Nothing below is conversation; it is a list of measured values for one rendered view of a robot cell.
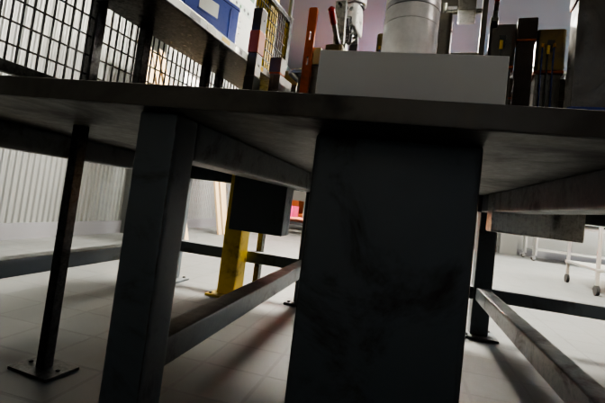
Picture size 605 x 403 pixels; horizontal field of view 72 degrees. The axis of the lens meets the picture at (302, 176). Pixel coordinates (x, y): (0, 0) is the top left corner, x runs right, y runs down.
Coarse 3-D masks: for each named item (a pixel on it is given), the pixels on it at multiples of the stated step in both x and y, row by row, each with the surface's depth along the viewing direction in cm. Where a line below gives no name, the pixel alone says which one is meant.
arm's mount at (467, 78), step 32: (320, 64) 75; (352, 64) 74; (384, 64) 73; (416, 64) 71; (448, 64) 70; (480, 64) 69; (384, 96) 72; (416, 96) 71; (448, 96) 70; (480, 96) 68
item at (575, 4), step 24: (576, 0) 100; (600, 0) 97; (576, 24) 99; (600, 24) 97; (576, 48) 98; (600, 48) 96; (576, 72) 97; (600, 72) 96; (576, 96) 97; (600, 96) 95
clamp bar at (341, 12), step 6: (342, 0) 140; (336, 6) 141; (342, 6) 140; (336, 12) 141; (342, 12) 141; (342, 18) 141; (342, 24) 141; (342, 30) 141; (342, 36) 141; (342, 42) 141
